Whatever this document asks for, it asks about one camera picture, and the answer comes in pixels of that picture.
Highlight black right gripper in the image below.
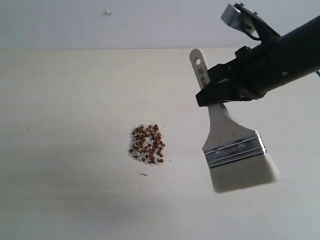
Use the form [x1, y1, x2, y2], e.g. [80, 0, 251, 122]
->
[195, 45, 288, 107]

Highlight white wooden paint brush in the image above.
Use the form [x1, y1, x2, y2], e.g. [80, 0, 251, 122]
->
[189, 48, 281, 194]

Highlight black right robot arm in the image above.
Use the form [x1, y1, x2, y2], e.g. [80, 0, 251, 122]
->
[195, 17, 320, 107]

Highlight red beans and crumbs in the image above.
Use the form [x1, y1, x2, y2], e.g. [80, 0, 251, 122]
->
[127, 123, 166, 166]

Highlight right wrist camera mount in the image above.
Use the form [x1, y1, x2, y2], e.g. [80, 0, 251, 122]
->
[220, 3, 281, 43]

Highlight white lump on wall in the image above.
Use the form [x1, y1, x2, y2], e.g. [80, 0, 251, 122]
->
[103, 9, 113, 16]

